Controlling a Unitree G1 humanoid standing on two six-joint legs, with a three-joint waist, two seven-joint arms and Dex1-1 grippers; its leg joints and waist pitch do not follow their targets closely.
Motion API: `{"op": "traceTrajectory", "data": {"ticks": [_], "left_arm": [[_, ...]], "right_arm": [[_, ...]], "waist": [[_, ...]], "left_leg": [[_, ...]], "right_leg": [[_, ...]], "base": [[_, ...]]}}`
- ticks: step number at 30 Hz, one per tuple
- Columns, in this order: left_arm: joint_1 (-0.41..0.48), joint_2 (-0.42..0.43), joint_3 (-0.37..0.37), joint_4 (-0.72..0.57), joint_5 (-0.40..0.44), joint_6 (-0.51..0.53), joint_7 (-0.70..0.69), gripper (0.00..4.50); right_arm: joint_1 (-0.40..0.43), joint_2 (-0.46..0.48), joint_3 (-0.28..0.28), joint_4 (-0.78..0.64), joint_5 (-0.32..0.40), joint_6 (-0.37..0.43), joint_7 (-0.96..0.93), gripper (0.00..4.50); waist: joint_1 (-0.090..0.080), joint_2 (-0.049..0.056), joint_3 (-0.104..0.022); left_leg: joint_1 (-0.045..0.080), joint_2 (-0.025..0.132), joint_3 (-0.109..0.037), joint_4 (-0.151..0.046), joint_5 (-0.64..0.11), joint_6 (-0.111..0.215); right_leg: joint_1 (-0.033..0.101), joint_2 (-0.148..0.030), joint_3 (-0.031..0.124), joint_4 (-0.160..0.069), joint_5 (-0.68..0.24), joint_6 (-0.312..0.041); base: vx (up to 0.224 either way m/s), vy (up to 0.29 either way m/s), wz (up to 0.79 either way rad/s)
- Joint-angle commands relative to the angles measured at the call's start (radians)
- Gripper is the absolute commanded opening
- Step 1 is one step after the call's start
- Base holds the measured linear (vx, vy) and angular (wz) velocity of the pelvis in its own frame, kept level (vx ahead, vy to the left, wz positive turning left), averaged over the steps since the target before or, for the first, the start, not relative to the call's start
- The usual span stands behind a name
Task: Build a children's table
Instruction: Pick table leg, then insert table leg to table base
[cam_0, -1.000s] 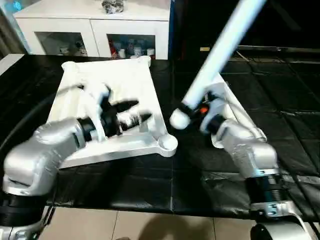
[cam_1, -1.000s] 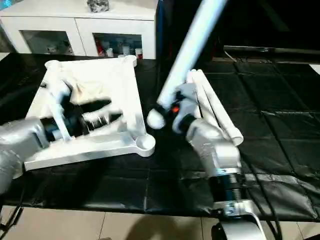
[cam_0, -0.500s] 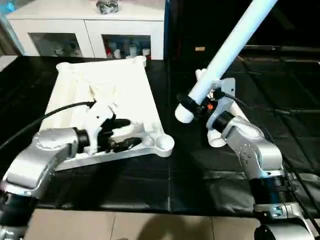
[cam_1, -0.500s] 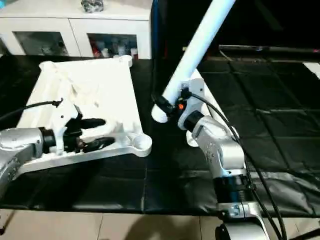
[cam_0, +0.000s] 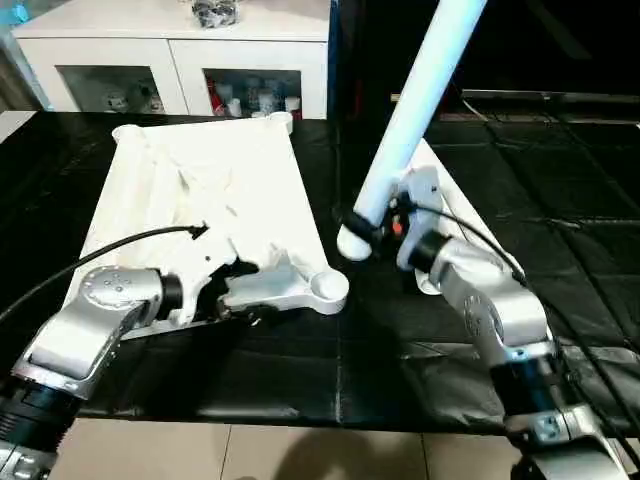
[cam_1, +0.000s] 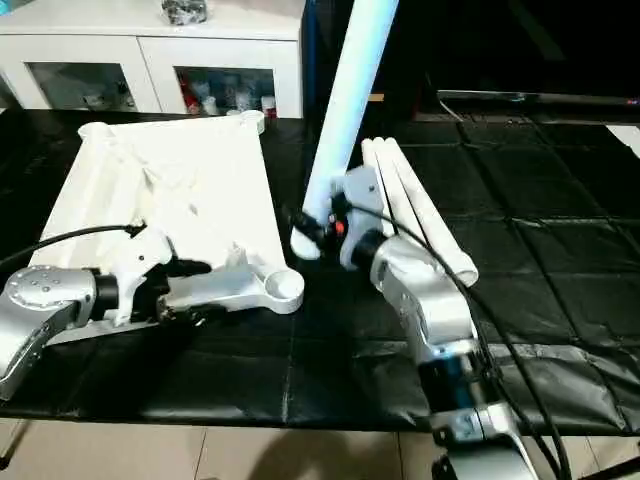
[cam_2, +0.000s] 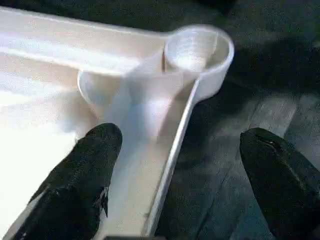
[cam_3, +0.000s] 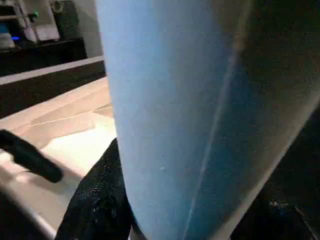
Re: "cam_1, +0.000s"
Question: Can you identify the white plastic table top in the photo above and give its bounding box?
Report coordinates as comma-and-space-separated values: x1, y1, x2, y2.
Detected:
30, 109, 305, 347

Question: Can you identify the red bottle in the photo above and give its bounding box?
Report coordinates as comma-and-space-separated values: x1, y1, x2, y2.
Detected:
177, 70, 194, 114

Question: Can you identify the black work mat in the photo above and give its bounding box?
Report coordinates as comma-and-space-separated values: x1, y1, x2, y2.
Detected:
0, 108, 640, 439

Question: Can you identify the white glass-door cabinet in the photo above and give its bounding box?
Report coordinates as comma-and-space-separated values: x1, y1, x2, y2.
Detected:
0, 0, 305, 120

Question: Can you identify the grey object on cabinet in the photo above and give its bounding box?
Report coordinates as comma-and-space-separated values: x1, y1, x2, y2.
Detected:
161, 0, 209, 27

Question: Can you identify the white edge strip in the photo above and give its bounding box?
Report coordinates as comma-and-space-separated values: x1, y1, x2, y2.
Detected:
603, 123, 640, 160

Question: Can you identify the black metal rail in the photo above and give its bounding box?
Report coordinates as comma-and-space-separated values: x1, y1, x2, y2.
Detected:
436, 89, 640, 110

